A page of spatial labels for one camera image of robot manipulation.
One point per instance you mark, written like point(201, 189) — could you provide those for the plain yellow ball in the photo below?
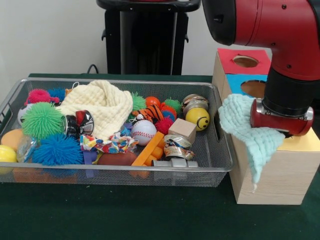
point(7, 154)

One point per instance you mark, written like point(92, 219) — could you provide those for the yellow smiley ball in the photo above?
point(197, 119)

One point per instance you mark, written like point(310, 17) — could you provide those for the shallow metal mesh bin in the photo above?
point(112, 177)

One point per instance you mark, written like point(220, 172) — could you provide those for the colourful patterned cloth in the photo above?
point(110, 145)

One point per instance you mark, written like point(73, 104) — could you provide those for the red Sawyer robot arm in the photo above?
point(275, 25)

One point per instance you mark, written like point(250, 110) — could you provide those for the crushed black red can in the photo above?
point(80, 123)

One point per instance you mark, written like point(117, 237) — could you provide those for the light blue waffle cloth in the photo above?
point(255, 147)

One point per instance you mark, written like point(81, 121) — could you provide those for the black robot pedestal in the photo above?
point(150, 37)

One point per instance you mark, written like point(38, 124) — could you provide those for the white baseball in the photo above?
point(143, 132)

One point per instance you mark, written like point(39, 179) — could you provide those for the large blue spiky ball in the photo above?
point(57, 150)

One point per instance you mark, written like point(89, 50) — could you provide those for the large green spiky ball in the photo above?
point(41, 120)

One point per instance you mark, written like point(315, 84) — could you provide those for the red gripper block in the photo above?
point(275, 123)

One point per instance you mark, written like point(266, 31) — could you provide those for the wooden cube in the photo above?
point(181, 130)

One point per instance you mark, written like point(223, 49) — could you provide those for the cream waffle cloth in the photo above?
point(100, 105)

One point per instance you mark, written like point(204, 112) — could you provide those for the wooden box with three holes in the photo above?
point(275, 185)

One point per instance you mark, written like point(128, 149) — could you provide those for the dark green tablecloth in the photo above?
point(125, 212)

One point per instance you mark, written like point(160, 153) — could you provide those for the orange plastic comb block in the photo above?
point(147, 150)

